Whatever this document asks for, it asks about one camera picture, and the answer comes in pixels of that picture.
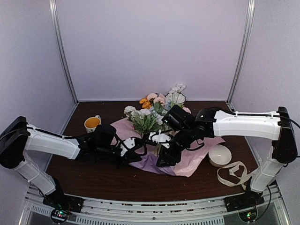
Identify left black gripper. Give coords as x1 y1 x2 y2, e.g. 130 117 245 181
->
97 144 142 169

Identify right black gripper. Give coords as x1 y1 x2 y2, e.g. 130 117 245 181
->
156 126 195 166

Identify purple pink wrapping paper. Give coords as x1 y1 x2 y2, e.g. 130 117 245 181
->
110 93 225 177

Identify white flower bunch green leaves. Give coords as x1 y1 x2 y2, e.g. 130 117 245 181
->
124 106 168 135

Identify blue fake flower stem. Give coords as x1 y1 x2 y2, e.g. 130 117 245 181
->
150 101 173 116

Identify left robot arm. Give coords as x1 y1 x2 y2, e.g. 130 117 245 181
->
0 116 145 208

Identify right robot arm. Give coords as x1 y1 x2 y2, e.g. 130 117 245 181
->
149 105 298 207

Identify patterned mug yellow inside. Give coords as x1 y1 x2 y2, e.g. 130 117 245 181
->
84 115 102 133

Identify plain white bowl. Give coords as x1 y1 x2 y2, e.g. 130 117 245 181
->
208 144 232 168

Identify scalloped white bowl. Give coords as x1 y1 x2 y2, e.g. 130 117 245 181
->
165 92 186 107

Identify beige ribbon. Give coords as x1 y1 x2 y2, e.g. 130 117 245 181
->
217 161 253 190

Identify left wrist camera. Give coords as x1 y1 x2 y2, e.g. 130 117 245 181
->
120 137 135 157

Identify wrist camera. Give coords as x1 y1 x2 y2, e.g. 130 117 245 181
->
149 130 172 149
120 137 135 157

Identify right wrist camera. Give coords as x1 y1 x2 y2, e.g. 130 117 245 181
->
149 130 172 149

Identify front aluminium rail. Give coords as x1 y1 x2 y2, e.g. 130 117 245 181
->
23 185 286 225

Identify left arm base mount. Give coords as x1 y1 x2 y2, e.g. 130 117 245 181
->
43 195 84 224

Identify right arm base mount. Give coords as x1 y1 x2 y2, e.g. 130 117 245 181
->
224 194 265 223

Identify left aluminium frame post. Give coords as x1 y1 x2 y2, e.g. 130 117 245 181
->
49 0 79 105

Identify aluminium frame post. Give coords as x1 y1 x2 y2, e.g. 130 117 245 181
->
226 0 255 109
49 0 79 105

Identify right aluminium frame post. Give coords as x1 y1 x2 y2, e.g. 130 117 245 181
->
226 0 255 109

